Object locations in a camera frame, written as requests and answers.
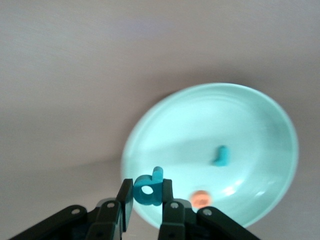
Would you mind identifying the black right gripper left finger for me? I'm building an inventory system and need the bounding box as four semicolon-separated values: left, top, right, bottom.
8;178;134;240

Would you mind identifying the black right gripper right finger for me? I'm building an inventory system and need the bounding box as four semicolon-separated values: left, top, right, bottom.
158;179;261;240

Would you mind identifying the orange foam letter e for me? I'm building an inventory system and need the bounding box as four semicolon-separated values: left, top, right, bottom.
191;189;213;209

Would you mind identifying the teal foam letter d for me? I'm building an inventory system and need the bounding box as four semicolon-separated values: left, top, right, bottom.
133;166;165;206

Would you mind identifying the teal foam letter r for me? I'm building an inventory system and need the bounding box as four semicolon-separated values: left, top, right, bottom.
211;145;230;168

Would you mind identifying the mint green plate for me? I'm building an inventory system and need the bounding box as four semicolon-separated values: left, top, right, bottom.
120;83;300;229

